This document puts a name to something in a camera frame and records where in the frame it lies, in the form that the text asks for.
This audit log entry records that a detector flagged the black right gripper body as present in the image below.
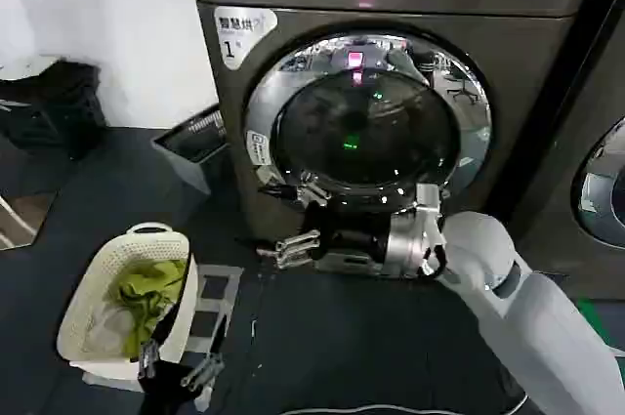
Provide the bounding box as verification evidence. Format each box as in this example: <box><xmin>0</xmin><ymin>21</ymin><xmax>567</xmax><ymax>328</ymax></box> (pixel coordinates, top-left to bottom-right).
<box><xmin>301</xmin><ymin>197</ymin><xmax>392</xmax><ymax>268</ymax></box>

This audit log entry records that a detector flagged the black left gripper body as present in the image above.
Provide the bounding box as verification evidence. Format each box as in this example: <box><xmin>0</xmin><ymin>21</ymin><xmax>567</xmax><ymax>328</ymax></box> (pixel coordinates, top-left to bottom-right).
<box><xmin>139</xmin><ymin>360</ymin><xmax>214</xmax><ymax>415</ymax></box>

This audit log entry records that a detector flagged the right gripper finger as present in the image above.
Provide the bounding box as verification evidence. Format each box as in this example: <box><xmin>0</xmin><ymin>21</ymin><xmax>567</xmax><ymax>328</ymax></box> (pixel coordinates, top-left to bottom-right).
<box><xmin>257</xmin><ymin>169</ymin><xmax>336</xmax><ymax>204</ymax></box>
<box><xmin>256</xmin><ymin>229</ymin><xmax>324</xmax><ymax>270</ymax></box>

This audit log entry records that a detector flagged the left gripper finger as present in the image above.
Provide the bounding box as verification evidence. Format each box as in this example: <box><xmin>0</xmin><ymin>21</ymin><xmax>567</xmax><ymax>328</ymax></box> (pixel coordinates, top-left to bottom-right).
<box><xmin>179</xmin><ymin>305</ymin><xmax>233</xmax><ymax>391</ymax></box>
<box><xmin>138</xmin><ymin>282</ymin><xmax>189</xmax><ymax>381</ymax></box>

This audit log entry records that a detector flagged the white garment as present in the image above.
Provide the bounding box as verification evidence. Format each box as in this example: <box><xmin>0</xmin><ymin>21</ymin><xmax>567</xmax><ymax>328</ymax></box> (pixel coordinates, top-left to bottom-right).
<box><xmin>86</xmin><ymin>306</ymin><xmax>137</xmax><ymax>353</ymax></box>

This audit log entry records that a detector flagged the small white door sticker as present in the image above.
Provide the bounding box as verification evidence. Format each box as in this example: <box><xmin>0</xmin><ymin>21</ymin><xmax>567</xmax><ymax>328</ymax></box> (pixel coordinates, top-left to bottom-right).
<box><xmin>247</xmin><ymin>130</ymin><xmax>272</xmax><ymax>168</ymax></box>

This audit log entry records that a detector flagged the green garment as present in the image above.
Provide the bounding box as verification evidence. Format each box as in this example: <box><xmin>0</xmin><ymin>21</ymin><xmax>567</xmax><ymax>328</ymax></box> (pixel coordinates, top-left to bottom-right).
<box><xmin>108</xmin><ymin>258</ymin><xmax>189</xmax><ymax>358</ymax></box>

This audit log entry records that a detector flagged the round glass dryer door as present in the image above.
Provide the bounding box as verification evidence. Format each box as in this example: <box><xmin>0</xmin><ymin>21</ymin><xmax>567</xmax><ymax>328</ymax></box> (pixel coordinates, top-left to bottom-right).
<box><xmin>240</xmin><ymin>25</ymin><xmax>492</xmax><ymax>221</ymax></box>

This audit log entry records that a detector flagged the white perforated laundry basket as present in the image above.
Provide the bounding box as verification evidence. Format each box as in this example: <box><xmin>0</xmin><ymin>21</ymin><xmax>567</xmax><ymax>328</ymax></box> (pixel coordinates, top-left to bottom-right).
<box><xmin>55</xmin><ymin>221</ymin><xmax>199</xmax><ymax>368</ymax></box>

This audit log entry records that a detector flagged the dark grey open bin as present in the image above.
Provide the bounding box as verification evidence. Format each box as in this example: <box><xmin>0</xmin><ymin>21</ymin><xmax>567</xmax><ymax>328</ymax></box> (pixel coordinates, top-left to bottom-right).
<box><xmin>150</xmin><ymin>102</ymin><xmax>231</xmax><ymax>197</ymax></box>

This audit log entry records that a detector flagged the white number label sticker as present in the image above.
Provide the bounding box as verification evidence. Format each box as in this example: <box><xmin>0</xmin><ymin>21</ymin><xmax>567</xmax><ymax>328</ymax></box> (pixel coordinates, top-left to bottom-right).
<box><xmin>213</xmin><ymin>6</ymin><xmax>279</xmax><ymax>71</ymax></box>

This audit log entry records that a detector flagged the grey dryer with chrome door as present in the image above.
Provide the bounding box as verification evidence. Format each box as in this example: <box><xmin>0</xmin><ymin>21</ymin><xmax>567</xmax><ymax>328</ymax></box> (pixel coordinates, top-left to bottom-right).
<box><xmin>511</xmin><ymin>0</ymin><xmax>625</xmax><ymax>300</ymax></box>

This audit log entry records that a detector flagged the black plastic crate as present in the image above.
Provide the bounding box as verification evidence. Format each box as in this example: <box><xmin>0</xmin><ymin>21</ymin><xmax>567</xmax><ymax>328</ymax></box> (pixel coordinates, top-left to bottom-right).
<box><xmin>0</xmin><ymin>60</ymin><xmax>107</xmax><ymax>161</ymax></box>

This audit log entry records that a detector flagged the white metal floor frame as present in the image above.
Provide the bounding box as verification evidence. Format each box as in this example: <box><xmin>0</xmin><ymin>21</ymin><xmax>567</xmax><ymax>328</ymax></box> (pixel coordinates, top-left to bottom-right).
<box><xmin>187</xmin><ymin>263</ymin><xmax>245</xmax><ymax>339</ymax></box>

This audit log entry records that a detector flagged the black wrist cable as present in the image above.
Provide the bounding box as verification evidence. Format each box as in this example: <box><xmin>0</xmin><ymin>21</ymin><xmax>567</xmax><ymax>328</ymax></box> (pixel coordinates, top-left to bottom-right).
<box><xmin>418</xmin><ymin>242</ymin><xmax>451</xmax><ymax>280</ymax></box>

